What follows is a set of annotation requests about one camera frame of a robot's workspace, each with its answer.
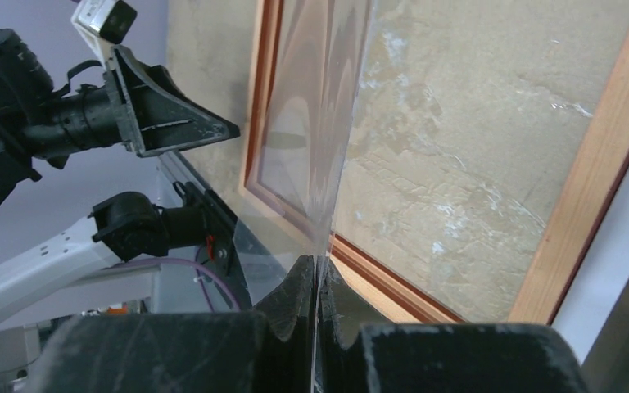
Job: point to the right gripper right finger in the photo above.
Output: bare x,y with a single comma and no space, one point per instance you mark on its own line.
440,357

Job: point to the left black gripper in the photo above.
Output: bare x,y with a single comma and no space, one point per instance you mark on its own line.
140,106

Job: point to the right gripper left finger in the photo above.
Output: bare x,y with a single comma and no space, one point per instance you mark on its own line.
267,348

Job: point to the clear acrylic sheet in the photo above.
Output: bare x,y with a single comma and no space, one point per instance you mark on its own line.
305,78

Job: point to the orange wooden picture frame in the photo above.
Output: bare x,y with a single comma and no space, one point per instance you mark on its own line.
488,140

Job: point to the photo print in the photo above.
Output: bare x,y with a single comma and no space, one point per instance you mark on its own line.
594,316

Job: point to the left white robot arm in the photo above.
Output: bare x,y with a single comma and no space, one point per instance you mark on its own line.
116,231

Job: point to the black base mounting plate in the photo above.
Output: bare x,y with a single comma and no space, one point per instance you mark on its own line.
216,252

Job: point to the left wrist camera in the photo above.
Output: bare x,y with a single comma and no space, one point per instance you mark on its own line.
103,24

